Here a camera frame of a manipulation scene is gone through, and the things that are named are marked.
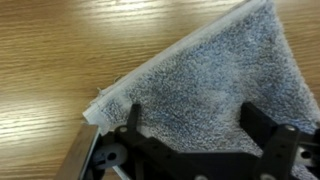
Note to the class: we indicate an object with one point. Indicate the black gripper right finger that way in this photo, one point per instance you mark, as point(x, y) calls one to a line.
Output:
point(263, 133)

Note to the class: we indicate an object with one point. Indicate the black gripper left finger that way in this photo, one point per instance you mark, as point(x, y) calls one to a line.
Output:
point(135, 121)

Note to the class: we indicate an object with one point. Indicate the grey towel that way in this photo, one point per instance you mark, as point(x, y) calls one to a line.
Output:
point(213, 96)

